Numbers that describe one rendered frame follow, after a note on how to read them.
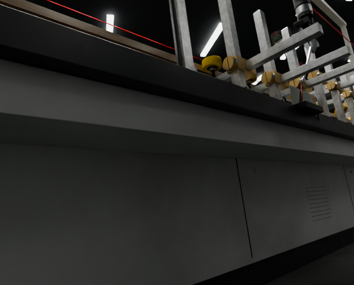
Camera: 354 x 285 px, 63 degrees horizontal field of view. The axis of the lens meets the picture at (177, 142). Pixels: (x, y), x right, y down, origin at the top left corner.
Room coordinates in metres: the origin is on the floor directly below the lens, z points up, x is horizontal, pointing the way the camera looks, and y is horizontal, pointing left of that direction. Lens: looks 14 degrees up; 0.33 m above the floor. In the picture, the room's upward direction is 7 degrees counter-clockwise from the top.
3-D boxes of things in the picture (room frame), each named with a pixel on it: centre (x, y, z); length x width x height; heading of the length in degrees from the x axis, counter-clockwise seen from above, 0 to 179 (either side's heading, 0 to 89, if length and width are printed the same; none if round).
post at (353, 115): (1.79, -1.15, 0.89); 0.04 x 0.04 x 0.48; 43
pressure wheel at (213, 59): (1.06, -0.18, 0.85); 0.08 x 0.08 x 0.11
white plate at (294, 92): (1.24, -0.60, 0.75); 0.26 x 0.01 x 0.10; 133
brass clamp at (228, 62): (0.95, -0.26, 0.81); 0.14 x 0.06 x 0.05; 133
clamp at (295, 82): (1.30, -0.62, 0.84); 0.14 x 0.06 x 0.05; 133
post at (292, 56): (1.28, -0.60, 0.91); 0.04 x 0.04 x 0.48; 43
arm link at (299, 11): (1.28, -0.71, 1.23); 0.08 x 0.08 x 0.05
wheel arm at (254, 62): (0.92, -0.31, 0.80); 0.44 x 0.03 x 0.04; 43
